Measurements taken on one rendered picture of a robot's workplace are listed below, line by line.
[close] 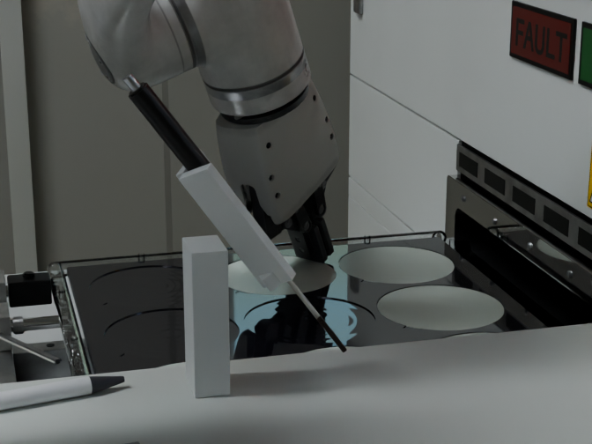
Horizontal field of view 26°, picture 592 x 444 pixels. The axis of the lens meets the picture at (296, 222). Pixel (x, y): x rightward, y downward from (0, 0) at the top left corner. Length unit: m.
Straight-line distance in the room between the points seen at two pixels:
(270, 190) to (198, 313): 0.35
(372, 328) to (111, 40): 0.29
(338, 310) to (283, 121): 0.16
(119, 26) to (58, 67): 1.49
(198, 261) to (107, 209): 1.78
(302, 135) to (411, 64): 0.35
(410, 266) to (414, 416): 0.44
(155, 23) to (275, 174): 0.17
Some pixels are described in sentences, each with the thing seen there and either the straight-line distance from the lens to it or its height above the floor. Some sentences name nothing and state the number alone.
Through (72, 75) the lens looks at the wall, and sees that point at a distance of 2.40.
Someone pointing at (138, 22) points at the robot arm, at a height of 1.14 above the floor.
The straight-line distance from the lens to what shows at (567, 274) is 1.03.
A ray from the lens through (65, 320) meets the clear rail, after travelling 1.01.
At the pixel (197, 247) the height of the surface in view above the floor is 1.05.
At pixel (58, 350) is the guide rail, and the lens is 1.09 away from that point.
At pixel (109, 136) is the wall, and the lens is 2.42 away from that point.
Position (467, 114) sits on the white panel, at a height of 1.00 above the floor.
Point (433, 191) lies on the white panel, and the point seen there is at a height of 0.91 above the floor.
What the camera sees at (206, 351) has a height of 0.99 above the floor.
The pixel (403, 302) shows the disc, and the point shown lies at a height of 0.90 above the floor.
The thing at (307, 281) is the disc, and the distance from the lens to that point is 1.08.
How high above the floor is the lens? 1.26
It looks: 17 degrees down
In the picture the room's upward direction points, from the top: straight up
